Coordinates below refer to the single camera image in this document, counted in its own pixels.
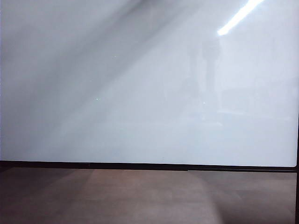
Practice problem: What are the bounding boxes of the white glossy whiteboard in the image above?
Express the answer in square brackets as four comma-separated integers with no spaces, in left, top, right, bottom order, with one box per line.
[0,0,299,168]

